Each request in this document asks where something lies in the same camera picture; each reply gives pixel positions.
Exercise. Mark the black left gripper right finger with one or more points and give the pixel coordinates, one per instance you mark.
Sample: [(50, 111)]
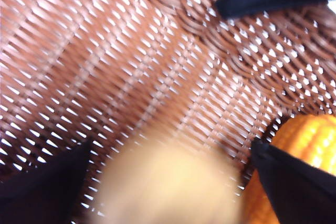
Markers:
[(302, 195)]

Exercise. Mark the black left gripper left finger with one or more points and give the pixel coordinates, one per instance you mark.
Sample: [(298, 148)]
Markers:
[(44, 197)]

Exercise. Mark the orange corn cob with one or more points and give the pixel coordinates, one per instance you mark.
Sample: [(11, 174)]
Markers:
[(309, 134)]

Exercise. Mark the brown potato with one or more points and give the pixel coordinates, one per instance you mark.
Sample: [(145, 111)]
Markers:
[(168, 187)]

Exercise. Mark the brown wicker basket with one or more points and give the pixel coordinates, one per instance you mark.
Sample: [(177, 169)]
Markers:
[(105, 64)]

